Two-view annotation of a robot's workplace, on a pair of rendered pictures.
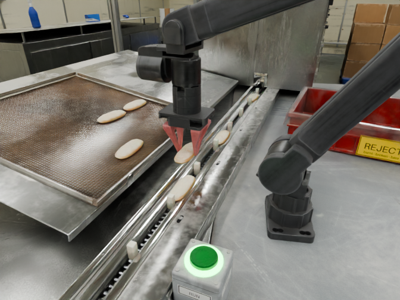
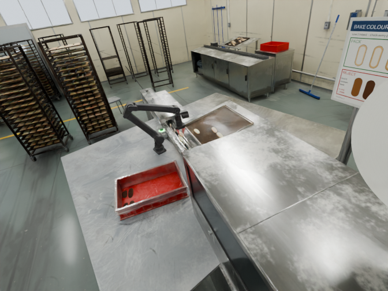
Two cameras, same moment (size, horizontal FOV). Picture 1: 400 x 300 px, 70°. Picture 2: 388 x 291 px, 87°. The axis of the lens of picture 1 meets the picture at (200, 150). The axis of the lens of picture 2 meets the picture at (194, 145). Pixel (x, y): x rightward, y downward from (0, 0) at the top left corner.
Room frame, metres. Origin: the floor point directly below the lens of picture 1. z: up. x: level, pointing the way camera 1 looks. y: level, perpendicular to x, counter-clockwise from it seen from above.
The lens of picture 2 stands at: (1.90, -0.96, 1.88)
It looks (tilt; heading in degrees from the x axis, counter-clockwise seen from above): 34 degrees down; 140
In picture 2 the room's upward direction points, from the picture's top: 9 degrees counter-clockwise
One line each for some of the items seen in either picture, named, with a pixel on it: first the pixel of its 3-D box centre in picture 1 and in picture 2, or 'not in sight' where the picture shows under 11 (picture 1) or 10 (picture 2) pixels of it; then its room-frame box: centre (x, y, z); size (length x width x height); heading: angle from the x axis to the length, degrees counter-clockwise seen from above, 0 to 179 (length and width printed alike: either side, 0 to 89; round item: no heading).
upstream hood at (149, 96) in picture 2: not in sight; (155, 102); (-0.44, 0.43, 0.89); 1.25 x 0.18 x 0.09; 158
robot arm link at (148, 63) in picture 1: (166, 52); (181, 112); (0.57, 0.06, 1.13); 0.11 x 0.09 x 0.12; 64
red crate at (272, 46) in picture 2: not in sight; (273, 46); (-0.44, 3.71, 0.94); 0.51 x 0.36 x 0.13; 162
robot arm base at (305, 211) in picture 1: (290, 204); (159, 146); (0.46, -0.18, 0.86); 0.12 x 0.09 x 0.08; 172
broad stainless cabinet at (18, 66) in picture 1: (78, 72); not in sight; (3.12, 1.31, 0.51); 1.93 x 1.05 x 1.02; 158
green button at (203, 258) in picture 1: (203, 259); not in sight; (0.29, -0.01, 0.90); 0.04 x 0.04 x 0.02
